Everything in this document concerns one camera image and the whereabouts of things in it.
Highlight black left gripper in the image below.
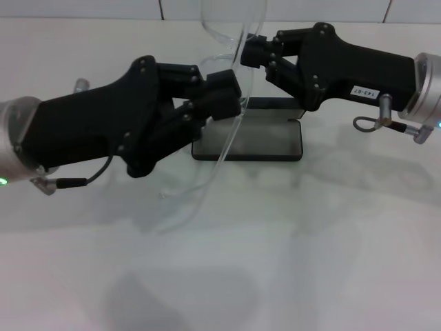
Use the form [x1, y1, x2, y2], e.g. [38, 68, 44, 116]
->
[19, 54, 243, 179]

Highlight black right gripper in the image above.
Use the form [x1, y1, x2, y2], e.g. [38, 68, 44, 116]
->
[240, 21, 418, 112]

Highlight clear white glasses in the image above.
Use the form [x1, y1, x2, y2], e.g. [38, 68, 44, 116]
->
[157, 0, 268, 236]

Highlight black glasses case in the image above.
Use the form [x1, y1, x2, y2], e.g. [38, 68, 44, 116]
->
[191, 97, 305, 162]

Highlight right gripper cable with plugs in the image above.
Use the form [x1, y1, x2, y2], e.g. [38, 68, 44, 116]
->
[353, 94, 435, 145]

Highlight gripper cable with plugs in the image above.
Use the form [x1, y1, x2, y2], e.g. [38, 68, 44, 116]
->
[353, 94, 435, 145]
[32, 78, 115, 197]

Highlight left gripper cable with plugs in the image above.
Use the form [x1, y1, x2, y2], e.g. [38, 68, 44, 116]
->
[32, 78, 115, 197]

